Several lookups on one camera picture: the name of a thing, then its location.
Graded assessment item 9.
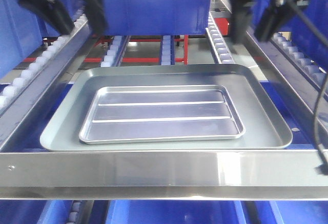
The white roller track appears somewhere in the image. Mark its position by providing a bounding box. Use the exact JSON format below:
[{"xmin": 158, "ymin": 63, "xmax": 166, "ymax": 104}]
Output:
[
  {"xmin": 0, "ymin": 13, "xmax": 88, "ymax": 112},
  {"xmin": 206, "ymin": 13, "xmax": 235, "ymax": 64}
]

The blue crate left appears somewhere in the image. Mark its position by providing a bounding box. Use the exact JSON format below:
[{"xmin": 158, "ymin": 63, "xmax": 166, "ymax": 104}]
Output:
[{"xmin": 1, "ymin": 0, "xmax": 42, "ymax": 77}]

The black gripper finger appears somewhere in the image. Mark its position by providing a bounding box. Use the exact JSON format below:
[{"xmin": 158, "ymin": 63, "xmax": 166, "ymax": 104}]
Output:
[
  {"xmin": 82, "ymin": 0, "xmax": 107, "ymax": 35},
  {"xmin": 18, "ymin": 0, "xmax": 74, "ymax": 35},
  {"xmin": 254, "ymin": 3, "xmax": 296, "ymax": 42},
  {"xmin": 230, "ymin": 0, "xmax": 253, "ymax": 44}
]

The white roller track left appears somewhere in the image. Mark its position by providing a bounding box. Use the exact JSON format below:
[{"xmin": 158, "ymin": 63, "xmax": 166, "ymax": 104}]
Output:
[{"xmin": 0, "ymin": 13, "xmax": 88, "ymax": 112}]

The small silver ribbed tray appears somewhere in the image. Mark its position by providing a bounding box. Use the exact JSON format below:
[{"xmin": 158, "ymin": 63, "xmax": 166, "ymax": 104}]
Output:
[{"xmin": 79, "ymin": 85, "xmax": 245, "ymax": 145}]

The steel front shelf bar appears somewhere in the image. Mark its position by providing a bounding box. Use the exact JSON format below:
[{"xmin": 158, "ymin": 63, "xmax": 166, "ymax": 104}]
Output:
[{"xmin": 1, "ymin": 150, "xmax": 327, "ymax": 200}]

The black cable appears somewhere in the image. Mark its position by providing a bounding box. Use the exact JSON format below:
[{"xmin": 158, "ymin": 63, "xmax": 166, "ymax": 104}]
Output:
[{"xmin": 271, "ymin": 0, "xmax": 328, "ymax": 176}]

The white roller track right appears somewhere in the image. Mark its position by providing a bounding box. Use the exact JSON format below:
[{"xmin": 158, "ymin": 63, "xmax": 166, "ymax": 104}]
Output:
[{"xmin": 206, "ymin": 13, "xmax": 235, "ymax": 64}]

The large grey tray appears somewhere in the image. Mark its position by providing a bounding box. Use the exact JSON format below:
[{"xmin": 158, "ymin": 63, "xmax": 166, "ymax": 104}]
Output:
[{"xmin": 40, "ymin": 64, "xmax": 293, "ymax": 151}]

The blue crate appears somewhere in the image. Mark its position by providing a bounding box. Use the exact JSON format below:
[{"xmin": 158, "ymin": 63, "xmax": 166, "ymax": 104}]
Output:
[
  {"xmin": 1, "ymin": 0, "xmax": 42, "ymax": 77},
  {"xmin": 103, "ymin": 0, "xmax": 210, "ymax": 35}
]

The blue crate centre back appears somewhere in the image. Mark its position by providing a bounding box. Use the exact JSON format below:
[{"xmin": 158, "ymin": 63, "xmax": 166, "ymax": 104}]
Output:
[{"xmin": 103, "ymin": 0, "xmax": 210, "ymax": 35}]

